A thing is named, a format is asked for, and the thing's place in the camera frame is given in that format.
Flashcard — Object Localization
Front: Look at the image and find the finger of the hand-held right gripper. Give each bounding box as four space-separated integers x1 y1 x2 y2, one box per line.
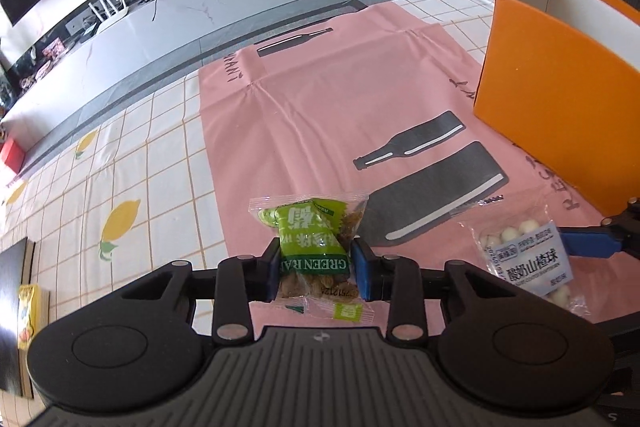
552 197 640 261

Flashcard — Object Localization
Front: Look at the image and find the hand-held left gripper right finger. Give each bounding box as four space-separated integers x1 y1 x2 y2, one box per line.
350 238 538 342

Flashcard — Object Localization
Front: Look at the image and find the clear white ball snack packet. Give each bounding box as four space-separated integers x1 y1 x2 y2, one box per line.
457 202 594 324

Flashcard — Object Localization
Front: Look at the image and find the white marble television console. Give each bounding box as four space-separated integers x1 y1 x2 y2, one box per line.
0 0 397 148

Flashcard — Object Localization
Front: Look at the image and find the white router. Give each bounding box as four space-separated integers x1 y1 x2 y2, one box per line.
89 0 129 24

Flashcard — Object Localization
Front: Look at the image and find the small red box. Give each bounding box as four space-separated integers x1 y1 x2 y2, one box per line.
0 137 27 170

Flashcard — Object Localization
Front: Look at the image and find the green raisin snack packet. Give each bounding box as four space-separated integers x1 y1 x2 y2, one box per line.
249 196 376 323

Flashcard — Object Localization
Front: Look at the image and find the small pink box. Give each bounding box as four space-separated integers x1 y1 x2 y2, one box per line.
42 39 69 60

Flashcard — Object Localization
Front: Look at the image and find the pink bottle print mat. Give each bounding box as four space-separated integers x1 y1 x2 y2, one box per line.
197 2 640 339

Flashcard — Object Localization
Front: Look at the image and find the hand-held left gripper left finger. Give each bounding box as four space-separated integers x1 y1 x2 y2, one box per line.
107 237 282 342

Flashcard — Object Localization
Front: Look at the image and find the orange cardboard box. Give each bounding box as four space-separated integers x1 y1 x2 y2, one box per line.
472 0 640 219

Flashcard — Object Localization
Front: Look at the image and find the black flat board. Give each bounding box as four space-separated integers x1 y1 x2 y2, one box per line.
0 237 37 401

